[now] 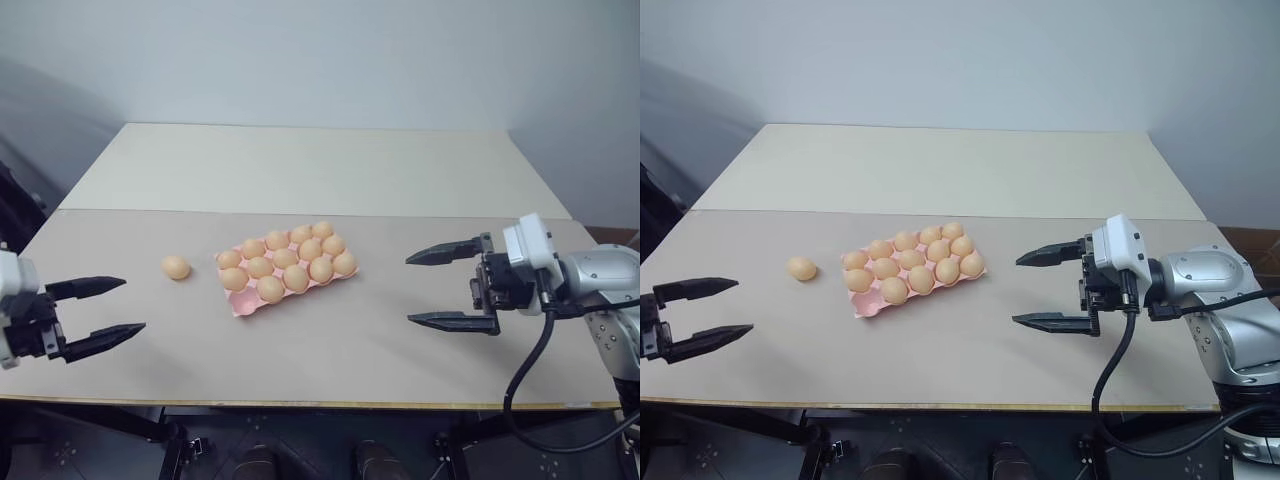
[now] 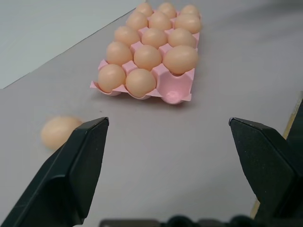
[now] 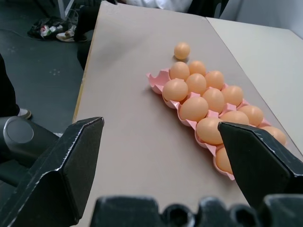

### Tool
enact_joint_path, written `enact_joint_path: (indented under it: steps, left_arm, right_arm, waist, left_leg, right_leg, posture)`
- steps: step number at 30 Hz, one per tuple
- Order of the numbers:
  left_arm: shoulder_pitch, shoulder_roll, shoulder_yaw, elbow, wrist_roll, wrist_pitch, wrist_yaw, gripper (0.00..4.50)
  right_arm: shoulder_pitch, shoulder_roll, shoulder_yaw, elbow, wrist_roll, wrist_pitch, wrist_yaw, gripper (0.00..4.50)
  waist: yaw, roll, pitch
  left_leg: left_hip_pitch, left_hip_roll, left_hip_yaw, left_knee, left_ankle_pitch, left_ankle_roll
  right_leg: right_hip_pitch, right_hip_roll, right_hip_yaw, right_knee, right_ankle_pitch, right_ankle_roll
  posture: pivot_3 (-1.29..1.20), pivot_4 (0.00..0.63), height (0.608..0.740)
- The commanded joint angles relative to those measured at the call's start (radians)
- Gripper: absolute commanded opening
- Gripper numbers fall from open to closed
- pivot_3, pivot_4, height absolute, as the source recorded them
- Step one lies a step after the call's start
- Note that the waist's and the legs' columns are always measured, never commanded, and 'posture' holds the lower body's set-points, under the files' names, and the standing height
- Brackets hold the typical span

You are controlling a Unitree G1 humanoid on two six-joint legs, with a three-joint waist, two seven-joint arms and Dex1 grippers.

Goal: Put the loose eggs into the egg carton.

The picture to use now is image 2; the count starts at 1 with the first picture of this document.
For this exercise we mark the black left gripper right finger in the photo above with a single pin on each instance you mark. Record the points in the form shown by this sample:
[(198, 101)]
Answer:
[(265, 165)]

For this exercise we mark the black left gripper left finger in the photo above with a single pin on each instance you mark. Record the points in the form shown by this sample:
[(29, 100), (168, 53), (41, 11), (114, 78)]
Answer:
[(71, 170)]

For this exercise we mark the beige egg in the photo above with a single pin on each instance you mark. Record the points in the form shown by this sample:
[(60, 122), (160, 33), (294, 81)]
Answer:
[(181, 58), (190, 10), (167, 9), (147, 57), (140, 82), (118, 53), (126, 35), (111, 76), (181, 37), (144, 9), (154, 37), (188, 23), (160, 20), (59, 136), (136, 20)]

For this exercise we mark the pink egg carton tray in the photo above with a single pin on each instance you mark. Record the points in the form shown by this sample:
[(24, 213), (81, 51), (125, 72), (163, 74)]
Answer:
[(175, 82)]

